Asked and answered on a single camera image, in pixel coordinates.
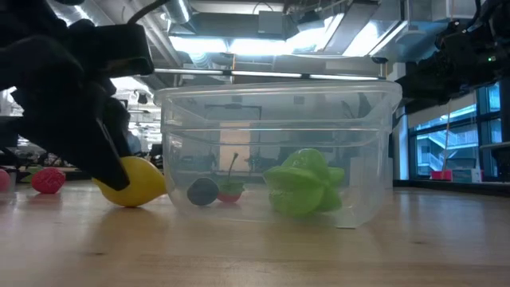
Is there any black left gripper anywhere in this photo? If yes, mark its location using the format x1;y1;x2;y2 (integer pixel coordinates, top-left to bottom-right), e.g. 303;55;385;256
0;35;133;192

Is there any person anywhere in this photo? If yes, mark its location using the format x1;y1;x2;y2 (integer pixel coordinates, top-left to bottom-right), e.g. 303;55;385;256
124;129;143;156

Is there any yellow toy lemon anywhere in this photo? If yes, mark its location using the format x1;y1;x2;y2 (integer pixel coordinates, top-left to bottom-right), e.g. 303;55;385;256
91;155;168;209

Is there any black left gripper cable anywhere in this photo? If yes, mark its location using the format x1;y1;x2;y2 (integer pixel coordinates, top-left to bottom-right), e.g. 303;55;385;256
127;0;171;25

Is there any silver ventilation duct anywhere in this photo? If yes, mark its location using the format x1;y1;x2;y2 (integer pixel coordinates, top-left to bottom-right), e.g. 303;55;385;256
163;0;200;25

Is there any dark blue toy berry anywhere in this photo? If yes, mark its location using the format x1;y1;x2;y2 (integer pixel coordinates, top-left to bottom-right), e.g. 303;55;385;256
186;176;221;207

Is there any clear plastic tupperware container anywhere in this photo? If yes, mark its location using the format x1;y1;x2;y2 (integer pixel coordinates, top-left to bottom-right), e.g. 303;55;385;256
153;81;403;230

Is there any pale blue storage box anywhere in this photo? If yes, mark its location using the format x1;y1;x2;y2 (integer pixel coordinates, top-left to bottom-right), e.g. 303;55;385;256
453;167;484;183

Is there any red toy cherry with stem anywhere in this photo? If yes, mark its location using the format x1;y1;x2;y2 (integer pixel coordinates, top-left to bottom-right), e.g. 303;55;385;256
217;152;246;204

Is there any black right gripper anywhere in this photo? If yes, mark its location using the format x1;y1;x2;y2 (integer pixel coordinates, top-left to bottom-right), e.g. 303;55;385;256
396;51;479;115

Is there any long ceiling light bar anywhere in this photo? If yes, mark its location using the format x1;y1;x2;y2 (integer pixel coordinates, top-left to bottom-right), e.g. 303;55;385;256
153;68;383;80

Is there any green toy starfruit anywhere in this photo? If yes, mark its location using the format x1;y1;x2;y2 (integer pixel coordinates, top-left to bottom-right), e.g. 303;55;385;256
262;147;346;218

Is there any bright red toy strawberry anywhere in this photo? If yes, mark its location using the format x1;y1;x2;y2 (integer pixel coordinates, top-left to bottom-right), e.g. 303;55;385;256
19;165;67;195

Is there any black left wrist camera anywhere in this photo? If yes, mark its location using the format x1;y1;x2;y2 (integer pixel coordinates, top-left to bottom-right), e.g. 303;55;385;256
65;22;155;80

